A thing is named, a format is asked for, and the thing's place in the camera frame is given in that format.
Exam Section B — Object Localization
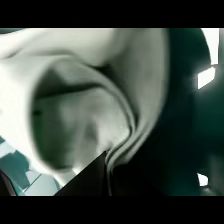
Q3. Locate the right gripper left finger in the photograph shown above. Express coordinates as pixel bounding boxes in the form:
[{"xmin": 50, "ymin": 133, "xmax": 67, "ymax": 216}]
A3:
[{"xmin": 54, "ymin": 150, "xmax": 109, "ymax": 197}]

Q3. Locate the white T-shirt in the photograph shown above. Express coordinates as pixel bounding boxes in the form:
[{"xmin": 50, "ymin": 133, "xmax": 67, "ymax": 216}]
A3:
[{"xmin": 0, "ymin": 27, "xmax": 172, "ymax": 188}]

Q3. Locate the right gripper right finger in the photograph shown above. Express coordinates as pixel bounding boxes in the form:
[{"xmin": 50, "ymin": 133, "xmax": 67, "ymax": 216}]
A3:
[{"xmin": 110, "ymin": 159, "xmax": 174, "ymax": 197}]

